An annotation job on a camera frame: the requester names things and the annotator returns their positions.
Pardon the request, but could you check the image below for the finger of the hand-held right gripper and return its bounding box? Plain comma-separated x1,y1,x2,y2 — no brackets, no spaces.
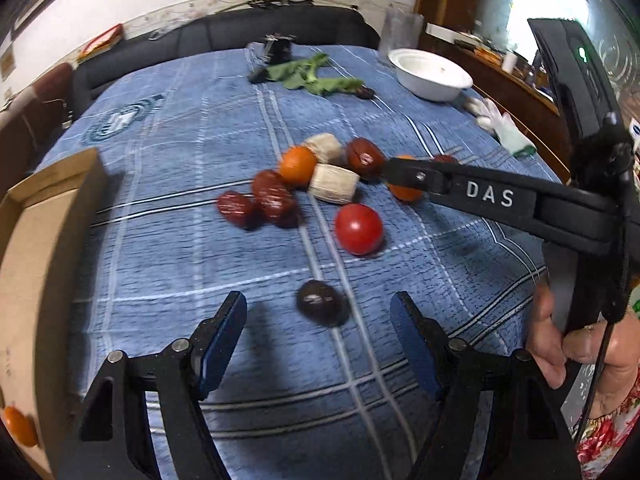
380,156,627,257

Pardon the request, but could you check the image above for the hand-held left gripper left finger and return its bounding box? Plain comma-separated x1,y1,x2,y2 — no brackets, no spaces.
57,290,248,480

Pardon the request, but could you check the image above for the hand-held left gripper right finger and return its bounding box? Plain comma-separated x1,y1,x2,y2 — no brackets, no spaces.
390,290,583,480

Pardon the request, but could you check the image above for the orange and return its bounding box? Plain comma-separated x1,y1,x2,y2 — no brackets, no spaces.
278,146,319,187
387,155,426,203
1,406,40,448

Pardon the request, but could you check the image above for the dark plum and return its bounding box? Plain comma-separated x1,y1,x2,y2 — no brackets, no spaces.
296,280,347,325

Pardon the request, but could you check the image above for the red tomato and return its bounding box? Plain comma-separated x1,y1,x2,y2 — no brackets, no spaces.
334,203,385,256

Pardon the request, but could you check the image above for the beige sugarcane piece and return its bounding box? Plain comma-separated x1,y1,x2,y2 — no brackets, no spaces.
302,133,346,163
307,163,360,205

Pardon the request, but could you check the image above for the brown cardboard box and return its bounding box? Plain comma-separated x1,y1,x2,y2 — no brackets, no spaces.
0,149,108,478

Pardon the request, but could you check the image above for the person's right hand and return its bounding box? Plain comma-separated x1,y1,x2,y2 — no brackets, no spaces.
525,282,640,421

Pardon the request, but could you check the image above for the wooden sideboard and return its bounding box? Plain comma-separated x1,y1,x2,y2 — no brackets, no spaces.
425,22,573,181

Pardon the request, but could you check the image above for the white work glove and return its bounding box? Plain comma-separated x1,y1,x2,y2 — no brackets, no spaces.
462,97,537,156

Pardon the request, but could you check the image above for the white bowl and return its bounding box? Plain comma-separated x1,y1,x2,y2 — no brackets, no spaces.
388,48,474,102

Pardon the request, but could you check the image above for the clear plastic container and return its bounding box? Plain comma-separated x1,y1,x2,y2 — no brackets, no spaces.
382,8,426,56

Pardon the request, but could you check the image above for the green leafy vegetable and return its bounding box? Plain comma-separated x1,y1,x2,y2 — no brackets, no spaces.
265,52,363,96

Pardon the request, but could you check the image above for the person's floral clothing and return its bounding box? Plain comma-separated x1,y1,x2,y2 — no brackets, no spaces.
570,365,640,480

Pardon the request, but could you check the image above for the small black device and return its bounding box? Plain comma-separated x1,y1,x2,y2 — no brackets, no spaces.
247,32,296,83

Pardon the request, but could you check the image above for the brown armchair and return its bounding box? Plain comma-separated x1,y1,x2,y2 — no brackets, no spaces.
0,62,76,171

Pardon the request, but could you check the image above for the black sofa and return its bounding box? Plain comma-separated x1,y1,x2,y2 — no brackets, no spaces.
70,7,381,116

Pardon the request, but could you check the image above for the red flat box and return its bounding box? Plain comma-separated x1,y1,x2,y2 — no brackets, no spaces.
77,24,124,58

